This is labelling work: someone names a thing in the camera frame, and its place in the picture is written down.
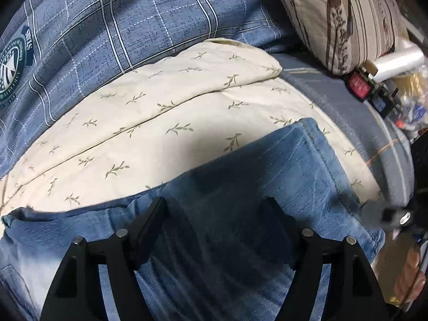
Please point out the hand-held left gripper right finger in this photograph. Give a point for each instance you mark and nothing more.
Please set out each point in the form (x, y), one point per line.
(284, 229)

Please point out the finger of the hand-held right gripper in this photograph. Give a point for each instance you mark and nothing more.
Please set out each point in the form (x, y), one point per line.
(391, 216)

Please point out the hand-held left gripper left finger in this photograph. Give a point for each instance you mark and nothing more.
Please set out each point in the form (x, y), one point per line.
(147, 232)

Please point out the blue denim pants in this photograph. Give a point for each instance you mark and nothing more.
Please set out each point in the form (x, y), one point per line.
(234, 187)

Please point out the person's right hand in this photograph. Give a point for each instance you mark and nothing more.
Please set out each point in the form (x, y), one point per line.
(409, 277)

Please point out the pile of mixed clutter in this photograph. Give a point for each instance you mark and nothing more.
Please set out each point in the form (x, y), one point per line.
(414, 107)

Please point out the black box with blue label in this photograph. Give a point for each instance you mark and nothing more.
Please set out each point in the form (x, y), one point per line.
(384, 102)

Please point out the grey-blue striped bed sheet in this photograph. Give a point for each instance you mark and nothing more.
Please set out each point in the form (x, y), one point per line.
(361, 113)

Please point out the red and black box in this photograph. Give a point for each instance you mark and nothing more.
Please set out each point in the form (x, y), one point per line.
(360, 84)

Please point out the cream leaf-print quilt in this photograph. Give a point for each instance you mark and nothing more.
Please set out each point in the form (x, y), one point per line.
(160, 113)

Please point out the clear plastic film roll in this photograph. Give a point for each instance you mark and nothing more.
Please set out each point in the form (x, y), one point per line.
(398, 62)

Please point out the beige striped pillow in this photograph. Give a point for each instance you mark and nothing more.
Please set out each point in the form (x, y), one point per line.
(337, 13)

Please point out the blue plaid duvet with emblem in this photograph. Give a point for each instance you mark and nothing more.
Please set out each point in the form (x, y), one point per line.
(110, 30)

